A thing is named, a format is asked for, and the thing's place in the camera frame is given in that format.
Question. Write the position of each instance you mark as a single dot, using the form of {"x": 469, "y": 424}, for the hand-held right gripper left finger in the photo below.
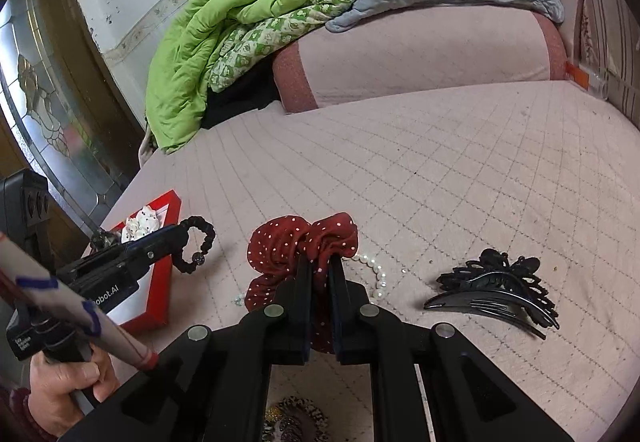
{"x": 303, "y": 282}

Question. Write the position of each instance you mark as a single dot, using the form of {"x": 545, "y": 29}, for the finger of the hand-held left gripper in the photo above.
{"x": 155, "y": 252}

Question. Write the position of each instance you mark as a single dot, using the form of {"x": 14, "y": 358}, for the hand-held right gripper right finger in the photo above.
{"x": 336, "y": 282}

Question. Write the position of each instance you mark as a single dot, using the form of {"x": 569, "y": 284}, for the red framed tray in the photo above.
{"x": 152, "y": 284}

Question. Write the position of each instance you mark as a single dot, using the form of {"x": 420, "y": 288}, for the red polka dot scrunchie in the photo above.
{"x": 280, "y": 242}

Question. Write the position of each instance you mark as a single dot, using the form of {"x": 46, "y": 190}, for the white pearl strand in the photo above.
{"x": 382, "y": 279}

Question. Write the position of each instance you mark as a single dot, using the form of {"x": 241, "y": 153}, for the person's left forearm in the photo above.
{"x": 17, "y": 414}

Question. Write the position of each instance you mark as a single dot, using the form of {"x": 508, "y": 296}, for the person's left hand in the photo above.
{"x": 55, "y": 387}

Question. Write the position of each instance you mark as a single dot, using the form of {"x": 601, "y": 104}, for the white dotted scrunchie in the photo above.
{"x": 142, "y": 222}

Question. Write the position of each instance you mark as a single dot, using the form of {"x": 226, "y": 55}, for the dark flower hair accessory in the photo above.
{"x": 104, "y": 239}

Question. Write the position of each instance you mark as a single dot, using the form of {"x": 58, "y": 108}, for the white tube with blue marks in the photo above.
{"x": 55, "y": 294}

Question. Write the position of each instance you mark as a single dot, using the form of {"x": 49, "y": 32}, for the beige cloth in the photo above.
{"x": 146, "y": 147}

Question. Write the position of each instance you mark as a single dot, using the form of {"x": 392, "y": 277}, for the black speaker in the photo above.
{"x": 22, "y": 207}

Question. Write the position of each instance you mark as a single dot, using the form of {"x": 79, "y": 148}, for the gold black beaded accessory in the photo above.
{"x": 300, "y": 412}

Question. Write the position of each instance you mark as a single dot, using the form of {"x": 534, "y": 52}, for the black hair claw clip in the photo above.
{"x": 480, "y": 292}

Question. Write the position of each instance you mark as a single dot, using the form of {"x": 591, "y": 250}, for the dark cloth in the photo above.
{"x": 240, "y": 102}

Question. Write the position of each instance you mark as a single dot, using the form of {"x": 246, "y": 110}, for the wooden door with glass panel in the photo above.
{"x": 85, "y": 87}

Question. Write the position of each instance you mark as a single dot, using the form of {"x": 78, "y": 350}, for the green patterned quilt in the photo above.
{"x": 200, "y": 47}

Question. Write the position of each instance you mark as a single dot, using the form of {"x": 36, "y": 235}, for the pink bolster with red ends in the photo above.
{"x": 425, "y": 57}

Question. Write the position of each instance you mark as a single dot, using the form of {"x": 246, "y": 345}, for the plastic bottle with orange label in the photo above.
{"x": 592, "y": 82}

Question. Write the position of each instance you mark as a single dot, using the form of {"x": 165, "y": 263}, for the striped pillow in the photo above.
{"x": 612, "y": 37}

